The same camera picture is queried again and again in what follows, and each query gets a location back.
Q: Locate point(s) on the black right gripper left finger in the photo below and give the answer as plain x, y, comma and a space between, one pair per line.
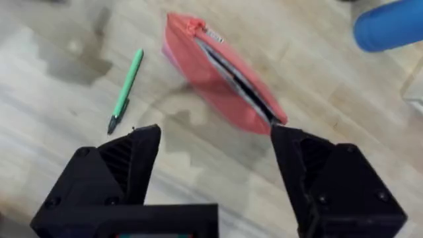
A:
109, 172

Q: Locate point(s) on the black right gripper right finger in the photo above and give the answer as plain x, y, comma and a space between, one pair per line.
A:
333, 188

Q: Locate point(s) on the red zip bag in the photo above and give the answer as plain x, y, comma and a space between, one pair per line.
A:
222, 73

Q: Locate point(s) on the green pen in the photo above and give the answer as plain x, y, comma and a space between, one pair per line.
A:
125, 92

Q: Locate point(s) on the blue cylinder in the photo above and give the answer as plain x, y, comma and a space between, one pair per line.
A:
387, 27

